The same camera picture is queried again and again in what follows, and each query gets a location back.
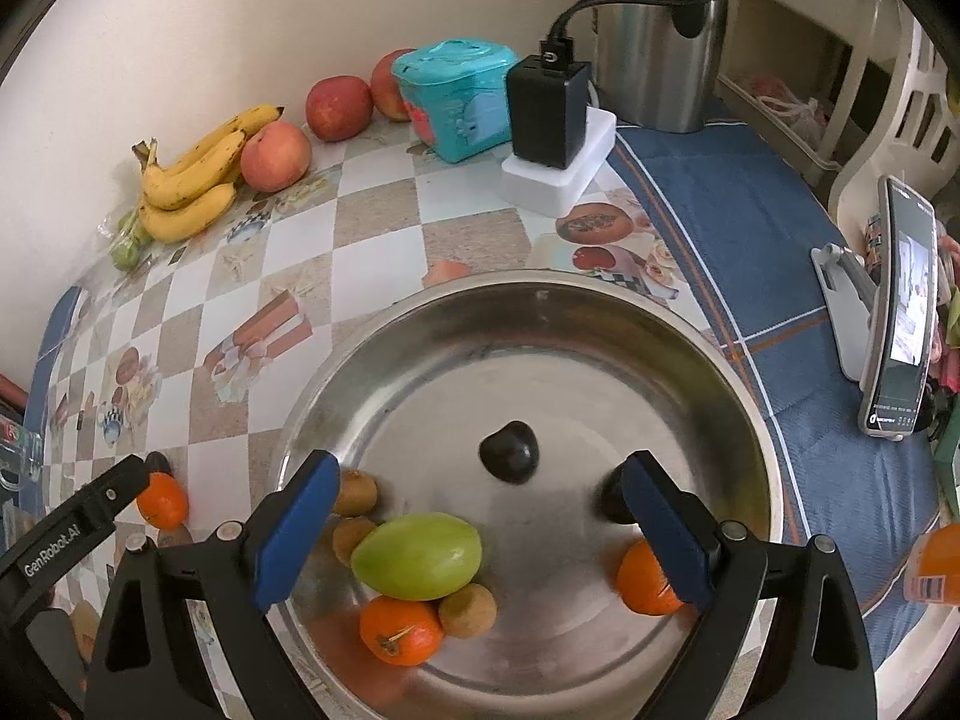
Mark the dark plum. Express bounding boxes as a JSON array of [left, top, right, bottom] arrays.
[[478, 421, 540, 484], [597, 463, 636, 525]]

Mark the blue cloth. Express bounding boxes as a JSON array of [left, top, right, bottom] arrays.
[[608, 112, 939, 663]]

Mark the pale red apple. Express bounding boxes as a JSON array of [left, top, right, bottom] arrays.
[[241, 121, 313, 193]]

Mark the large steel bowl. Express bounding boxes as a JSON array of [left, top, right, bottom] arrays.
[[272, 270, 782, 718]]

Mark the patterned tablecloth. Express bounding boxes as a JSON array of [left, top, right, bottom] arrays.
[[23, 114, 754, 536]]

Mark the teal plastic box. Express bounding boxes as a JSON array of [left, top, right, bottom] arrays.
[[391, 37, 519, 164]]

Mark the smartphone on stand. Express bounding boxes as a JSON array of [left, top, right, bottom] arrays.
[[859, 176, 937, 440]]

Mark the clear box of green fruit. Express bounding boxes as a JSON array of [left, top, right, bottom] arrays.
[[99, 206, 153, 273]]

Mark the steel thermos jug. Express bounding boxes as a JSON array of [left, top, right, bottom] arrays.
[[592, 0, 727, 133]]

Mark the middle red apple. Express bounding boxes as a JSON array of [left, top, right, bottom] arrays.
[[304, 75, 374, 143]]

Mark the white phone stand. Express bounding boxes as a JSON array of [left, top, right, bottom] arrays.
[[811, 244, 877, 382]]

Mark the white plastic basket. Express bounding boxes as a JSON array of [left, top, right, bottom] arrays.
[[828, 4, 958, 254]]

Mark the small orange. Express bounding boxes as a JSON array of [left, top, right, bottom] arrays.
[[615, 539, 683, 616]]

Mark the yellow banana bunch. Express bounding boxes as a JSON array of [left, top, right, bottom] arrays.
[[132, 104, 285, 244]]

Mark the glass mug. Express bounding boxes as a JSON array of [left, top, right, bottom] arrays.
[[0, 416, 44, 493]]

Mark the black power adapter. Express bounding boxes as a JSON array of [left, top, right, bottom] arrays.
[[506, 55, 590, 169]]

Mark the right red apple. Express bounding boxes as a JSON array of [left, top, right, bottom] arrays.
[[370, 47, 410, 122]]

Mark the large orange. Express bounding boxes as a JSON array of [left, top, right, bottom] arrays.
[[359, 596, 444, 668], [135, 472, 189, 532]]

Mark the brown kiwi fruit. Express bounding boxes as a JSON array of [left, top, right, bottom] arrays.
[[332, 468, 379, 517], [438, 583, 498, 639], [332, 515, 377, 567]]

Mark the orange bottle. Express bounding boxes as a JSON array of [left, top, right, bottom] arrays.
[[903, 523, 960, 606]]

